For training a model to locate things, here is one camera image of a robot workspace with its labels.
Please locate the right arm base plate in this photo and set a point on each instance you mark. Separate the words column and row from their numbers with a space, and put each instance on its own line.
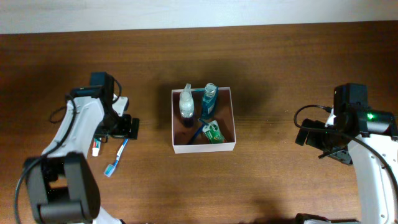
column 304, row 218

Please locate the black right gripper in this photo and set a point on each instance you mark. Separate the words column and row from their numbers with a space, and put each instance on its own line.
column 312, row 139

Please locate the blue mouthwash bottle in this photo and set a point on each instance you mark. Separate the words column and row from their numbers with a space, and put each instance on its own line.
column 209, row 101

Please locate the green Dettol soap pack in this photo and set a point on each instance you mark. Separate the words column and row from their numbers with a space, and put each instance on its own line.
column 213, row 133

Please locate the blue white toothbrush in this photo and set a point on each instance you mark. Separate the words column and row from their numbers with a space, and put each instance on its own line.
column 112, row 167

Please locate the clear spray bottle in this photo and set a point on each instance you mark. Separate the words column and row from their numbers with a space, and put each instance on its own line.
column 186, row 106

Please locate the blue disposable razor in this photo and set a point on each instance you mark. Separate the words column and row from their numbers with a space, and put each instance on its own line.
column 198, row 131

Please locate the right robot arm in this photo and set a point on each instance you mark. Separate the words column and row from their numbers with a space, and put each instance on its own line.
column 359, row 136

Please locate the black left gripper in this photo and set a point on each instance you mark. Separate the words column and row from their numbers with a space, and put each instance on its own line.
column 125, row 131

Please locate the teal toothpaste tube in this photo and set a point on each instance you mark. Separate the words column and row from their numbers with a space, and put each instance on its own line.
column 96, row 147

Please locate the white cardboard box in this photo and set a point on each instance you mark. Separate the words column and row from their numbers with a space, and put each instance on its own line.
column 224, row 116

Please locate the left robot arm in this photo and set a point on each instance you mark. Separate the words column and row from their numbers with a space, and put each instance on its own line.
column 60, row 184

